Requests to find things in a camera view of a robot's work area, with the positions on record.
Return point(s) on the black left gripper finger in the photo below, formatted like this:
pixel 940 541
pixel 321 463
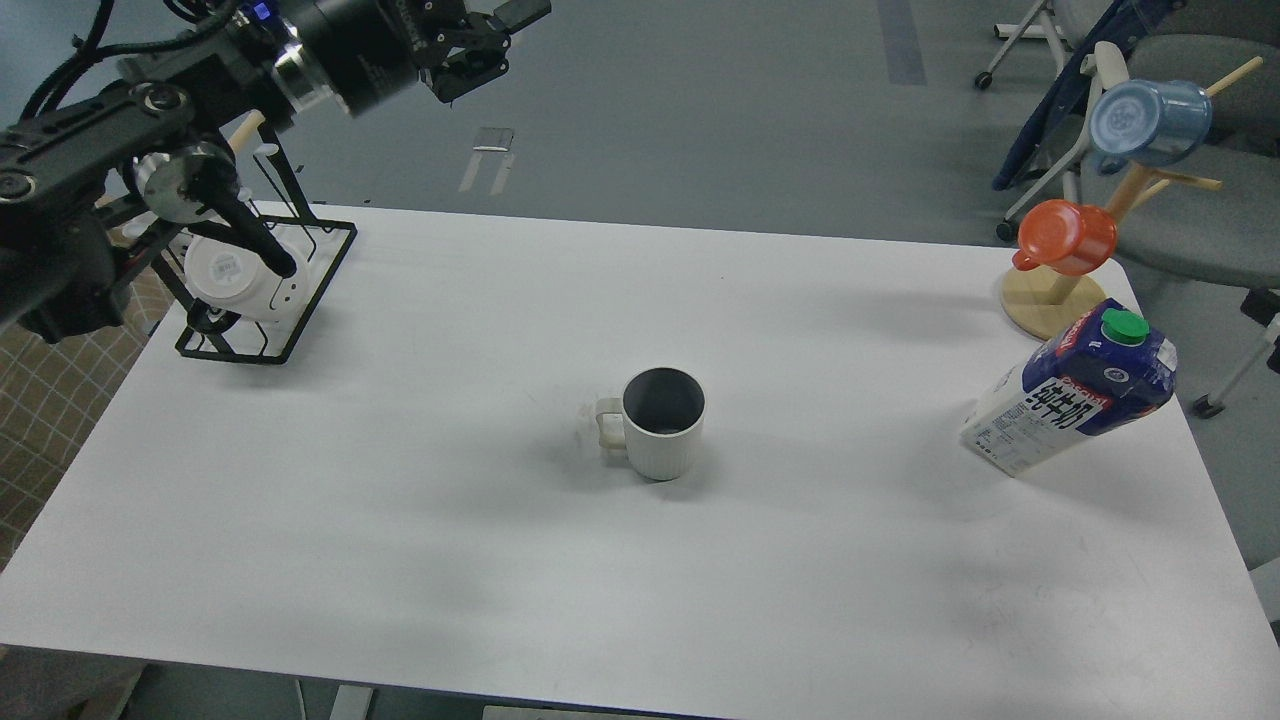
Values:
pixel 509 18

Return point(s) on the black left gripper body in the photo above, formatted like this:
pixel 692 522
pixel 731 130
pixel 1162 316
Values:
pixel 362 52

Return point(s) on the white ribbed mug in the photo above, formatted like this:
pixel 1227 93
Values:
pixel 656 422

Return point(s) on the blue white milk carton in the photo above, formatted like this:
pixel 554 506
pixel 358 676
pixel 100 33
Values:
pixel 1107 369

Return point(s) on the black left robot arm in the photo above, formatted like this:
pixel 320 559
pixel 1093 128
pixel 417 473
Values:
pixel 121 146

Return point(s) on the white cup on rack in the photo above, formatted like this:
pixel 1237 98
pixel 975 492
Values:
pixel 238 281

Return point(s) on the orange plastic cup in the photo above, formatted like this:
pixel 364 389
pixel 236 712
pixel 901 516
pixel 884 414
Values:
pixel 1067 237

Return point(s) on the blue plastic cup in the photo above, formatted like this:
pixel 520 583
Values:
pixel 1151 123

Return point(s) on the beige checkered cloth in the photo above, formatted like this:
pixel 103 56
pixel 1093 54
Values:
pixel 52 397

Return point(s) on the white chair base with casters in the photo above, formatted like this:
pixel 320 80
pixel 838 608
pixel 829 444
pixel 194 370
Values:
pixel 1038 22

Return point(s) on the wooden mug tree stand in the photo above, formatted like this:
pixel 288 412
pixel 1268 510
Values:
pixel 1164 212

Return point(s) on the grey office chair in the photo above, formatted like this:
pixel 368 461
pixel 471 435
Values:
pixel 1195 40

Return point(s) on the black wire cup rack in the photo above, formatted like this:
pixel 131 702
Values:
pixel 216 335

